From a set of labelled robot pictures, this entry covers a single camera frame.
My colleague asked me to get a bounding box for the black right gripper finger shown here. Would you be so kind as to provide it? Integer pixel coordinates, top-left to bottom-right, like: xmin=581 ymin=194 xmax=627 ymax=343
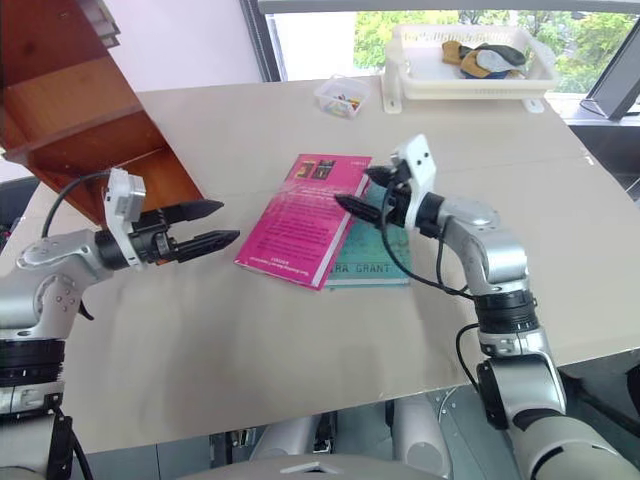
xmin=363 ymin=165 xmax=401 ymax=190
xmin=333 ymin=193 xmax=386 ymax=232

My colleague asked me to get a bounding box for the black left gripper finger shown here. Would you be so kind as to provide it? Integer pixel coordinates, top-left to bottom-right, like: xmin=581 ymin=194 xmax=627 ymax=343
xmin=173 ymin=229 xmax=242 ymax=263
xmin=162 ymin=199 xmax=225 ymax=226

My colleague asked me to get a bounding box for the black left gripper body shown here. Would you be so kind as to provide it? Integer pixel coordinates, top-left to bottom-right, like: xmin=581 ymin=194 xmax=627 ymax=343
xmin=130 ymin=208 xmax=180 ymax=266

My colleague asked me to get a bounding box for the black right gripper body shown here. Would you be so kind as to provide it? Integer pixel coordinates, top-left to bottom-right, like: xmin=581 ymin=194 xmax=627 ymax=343
xmin=381 ymin=154 xmax=416 ymax=229

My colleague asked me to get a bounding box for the teal book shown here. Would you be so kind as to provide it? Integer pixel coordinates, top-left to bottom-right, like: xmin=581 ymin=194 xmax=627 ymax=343
xmin=323 ymin=219 xmax=412 ymax=292

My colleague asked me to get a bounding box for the pink book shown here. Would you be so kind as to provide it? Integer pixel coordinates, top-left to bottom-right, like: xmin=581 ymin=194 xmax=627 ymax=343
xmin=233 ymin=152 xmax=374 ymax=291

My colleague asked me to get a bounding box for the wooden bookshelf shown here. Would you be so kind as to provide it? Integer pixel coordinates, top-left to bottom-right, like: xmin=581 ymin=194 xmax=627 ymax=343
xmin=0 ymin=0 xmax=207 ymax=228

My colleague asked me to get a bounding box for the clear plastic box with bits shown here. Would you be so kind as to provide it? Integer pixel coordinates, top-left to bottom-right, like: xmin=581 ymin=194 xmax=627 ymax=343
xmin=313 ymin=75 xmax=371 ymax=121

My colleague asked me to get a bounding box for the white plastic basket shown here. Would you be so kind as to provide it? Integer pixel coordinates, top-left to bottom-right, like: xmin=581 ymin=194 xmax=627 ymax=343
xmin=380 ymin=23 xmax=561 ymax=116

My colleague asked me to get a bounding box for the mustard cloth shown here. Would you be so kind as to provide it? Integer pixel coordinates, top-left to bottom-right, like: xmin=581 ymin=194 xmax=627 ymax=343
xmin=459 ymin=51 xmax=494 ymax=80

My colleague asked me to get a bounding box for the yellow cloth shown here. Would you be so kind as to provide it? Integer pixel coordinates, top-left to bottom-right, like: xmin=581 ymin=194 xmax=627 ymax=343
xmin=440 ymin=40 xmax=465 ymax=67

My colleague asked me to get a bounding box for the grey cloth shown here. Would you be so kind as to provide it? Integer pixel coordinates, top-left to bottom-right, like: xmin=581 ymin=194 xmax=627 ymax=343
xmin=473 ymin=48 xmax=511 ymax=72

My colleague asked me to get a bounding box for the silver rounded robot leg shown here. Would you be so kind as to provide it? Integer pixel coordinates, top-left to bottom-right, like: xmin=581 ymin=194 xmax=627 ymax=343
xmin=393 ymin=393 xmax=454 ymax=477
xmin=257 ymin=413 xmax=324 ymax=464

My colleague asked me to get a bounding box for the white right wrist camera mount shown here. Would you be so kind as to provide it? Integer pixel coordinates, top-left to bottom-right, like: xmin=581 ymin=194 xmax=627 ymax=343
xmin=391 ymin=133 xmax=438 ymax=232

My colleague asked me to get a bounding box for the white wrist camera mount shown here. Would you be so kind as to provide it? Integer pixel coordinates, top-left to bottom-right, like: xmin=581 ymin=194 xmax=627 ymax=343
xmin=103 ymin=167 xmax=149 ymax=272
xmin=391 ymin=133 xmax=438 ymax=232

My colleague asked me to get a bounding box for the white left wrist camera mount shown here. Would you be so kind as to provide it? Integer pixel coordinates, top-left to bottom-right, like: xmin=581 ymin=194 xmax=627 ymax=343
xmin=103 ymin=167 xmax=149 ymax=272

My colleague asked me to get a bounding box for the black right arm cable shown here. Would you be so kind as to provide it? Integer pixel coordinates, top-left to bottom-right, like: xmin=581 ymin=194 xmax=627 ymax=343
xmin=377 ymin=192 xmax=484 ymax=396

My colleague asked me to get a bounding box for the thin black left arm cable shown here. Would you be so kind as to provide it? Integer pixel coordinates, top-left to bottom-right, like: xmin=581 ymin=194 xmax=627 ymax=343
xmin=41 ymin=170 xmax=114 ymax=239

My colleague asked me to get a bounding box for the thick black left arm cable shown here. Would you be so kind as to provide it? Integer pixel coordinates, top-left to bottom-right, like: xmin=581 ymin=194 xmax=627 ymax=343
xmin=45 ymin=393 xmax=96 ymax=480

